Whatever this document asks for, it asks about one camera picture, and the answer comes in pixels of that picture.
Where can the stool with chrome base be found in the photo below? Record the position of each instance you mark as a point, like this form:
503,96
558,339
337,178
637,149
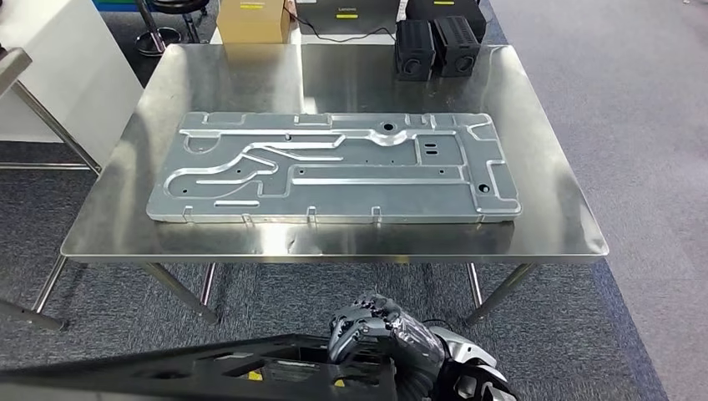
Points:
157,41

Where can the large stamped metal plate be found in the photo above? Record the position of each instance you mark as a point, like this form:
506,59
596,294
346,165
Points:
343,193

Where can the brown cardboard box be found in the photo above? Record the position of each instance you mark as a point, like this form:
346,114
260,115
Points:
251,25

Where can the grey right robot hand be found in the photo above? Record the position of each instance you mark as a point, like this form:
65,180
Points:
409,348

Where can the steel workbench table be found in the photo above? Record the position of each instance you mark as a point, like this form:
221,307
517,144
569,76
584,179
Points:
359,238

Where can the black ribbed device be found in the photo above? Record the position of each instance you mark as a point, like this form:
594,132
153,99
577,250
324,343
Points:
456,47
415,50

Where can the black Lenovo box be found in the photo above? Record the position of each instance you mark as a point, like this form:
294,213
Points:
348,22

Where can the black box with yellow label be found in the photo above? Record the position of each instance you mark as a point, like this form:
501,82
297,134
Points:
459,11

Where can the black plastic panel part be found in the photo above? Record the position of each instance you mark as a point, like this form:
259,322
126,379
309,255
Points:
110,368

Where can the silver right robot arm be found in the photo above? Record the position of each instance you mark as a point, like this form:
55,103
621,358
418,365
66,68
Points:
464,346

